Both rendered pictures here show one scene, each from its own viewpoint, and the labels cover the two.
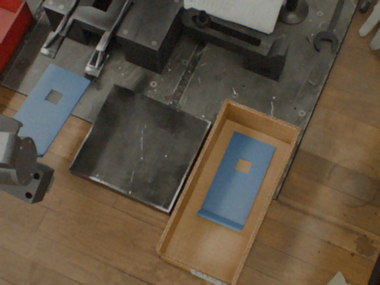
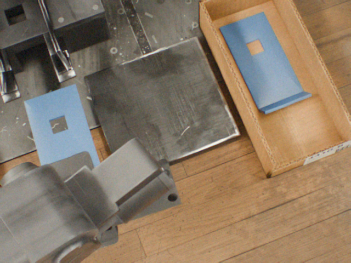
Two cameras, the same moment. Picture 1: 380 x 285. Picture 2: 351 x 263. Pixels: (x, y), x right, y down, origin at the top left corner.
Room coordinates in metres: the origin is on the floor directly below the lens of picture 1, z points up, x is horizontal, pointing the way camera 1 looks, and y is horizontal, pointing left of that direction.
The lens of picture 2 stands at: (0.13, 0.29, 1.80)
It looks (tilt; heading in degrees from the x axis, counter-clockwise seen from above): 72 degrees down; 316
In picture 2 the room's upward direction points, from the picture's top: 5 degrees counter-clockwise
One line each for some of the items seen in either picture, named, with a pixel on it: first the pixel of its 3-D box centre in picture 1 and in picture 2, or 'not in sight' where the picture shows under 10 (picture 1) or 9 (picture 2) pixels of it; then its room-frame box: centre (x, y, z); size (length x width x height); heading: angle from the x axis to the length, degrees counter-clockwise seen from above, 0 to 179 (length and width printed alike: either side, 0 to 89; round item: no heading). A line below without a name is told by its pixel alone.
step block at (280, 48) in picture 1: (264, 54); not in sight; (0.52, -0.13, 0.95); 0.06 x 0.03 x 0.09; 63
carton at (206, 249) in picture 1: (232, 195); (276, 74); (0.30, -0.06, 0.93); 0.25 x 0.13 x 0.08; 153
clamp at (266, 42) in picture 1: (225, 38); not in sight; (0.55, -0.07, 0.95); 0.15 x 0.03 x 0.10; 63
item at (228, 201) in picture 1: (237, 180); (264, 61); (0.32, -0.07, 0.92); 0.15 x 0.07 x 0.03; 154
